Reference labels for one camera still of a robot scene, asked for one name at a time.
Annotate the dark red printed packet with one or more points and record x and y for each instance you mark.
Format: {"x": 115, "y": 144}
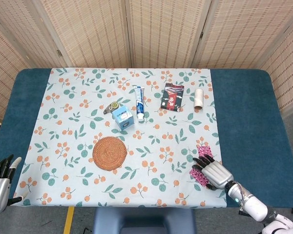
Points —
{"x": 172, "y": 97}

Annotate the floral berry leaf tablecloth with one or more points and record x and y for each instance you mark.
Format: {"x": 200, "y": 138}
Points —
{"x": 136, "y": 170}

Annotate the white cardboard tube roll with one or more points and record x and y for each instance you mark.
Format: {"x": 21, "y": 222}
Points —
{"x": 198, "y": 98}

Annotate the small blue cardboard box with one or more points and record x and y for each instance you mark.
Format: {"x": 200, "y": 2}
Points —
{"x": 123, "y": 119}

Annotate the blue robot base cover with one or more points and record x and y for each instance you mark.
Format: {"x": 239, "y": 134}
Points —
{"x": 144, "y": 221}

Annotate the grey correction tape dispenser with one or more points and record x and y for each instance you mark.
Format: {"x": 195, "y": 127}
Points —
{"x": 112, "y": 106}

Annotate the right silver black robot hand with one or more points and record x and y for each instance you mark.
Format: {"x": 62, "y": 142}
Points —
{"x": 217, "y": 174}

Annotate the brass screen hinge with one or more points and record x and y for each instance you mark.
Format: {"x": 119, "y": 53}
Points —
{"x": 59, "y": 53}
{"x": 201, "y": 34}

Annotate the white blue toothpaste tube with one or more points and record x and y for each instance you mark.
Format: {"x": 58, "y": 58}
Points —
{"x": 139, "y": 102}

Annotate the woven folding screen panel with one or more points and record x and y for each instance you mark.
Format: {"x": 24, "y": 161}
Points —
{"x": 92, "y": 31}
{"x": 241, "y": 31}
{"x": 2, "y": 73}
{"x": 27, "y": 31}
{"x": 166, "y": 31}
{"x": 288, "y": 68}

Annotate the round woven rattan coaster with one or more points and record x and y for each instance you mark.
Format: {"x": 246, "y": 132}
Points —
{"x": 110, "y": 153}

